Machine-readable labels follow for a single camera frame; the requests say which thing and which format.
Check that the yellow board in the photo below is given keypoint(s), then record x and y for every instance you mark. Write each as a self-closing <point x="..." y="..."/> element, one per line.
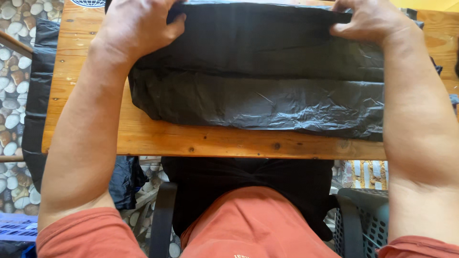
<point x="426" y="4"/>

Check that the grey plastic mesh basket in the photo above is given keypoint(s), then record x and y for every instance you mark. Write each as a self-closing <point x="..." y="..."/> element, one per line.
<point x="374" y="222"/>

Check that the blue plastic crate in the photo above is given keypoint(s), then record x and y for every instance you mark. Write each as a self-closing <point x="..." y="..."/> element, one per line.
<point x="16" y="227"/>

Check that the white round grille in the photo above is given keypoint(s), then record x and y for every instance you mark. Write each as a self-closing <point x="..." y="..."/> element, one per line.
<point x="89" y="2"/>

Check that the wooden rail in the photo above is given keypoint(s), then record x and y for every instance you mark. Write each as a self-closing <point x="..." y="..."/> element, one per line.
<point x="14" y="44"/>

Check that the dark blue plastic bag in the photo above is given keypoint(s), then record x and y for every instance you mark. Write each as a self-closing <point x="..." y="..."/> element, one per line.
<point x="125" y="182"/>

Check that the person's black trousers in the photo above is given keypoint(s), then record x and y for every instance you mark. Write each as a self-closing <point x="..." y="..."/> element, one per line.
<point x="251" y="179"/>

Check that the person's orange shirt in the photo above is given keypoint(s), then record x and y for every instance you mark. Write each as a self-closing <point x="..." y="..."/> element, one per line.
<point x="251" y="225"/>

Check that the person's right hand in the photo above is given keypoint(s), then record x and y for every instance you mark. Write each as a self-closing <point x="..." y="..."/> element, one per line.
<point x="373" y="19"/>

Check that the black plastic bag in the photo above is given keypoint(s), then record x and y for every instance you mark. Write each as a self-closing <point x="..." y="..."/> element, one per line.
<point x="258" y="82"/>

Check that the black chair armrest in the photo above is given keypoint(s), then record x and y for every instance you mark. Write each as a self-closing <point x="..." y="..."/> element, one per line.
<point x="351" y="229"/>
<point x="163" y="218"/>

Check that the person's left hand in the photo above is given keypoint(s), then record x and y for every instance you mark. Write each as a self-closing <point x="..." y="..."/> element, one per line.
<point x="136" y="28"/>

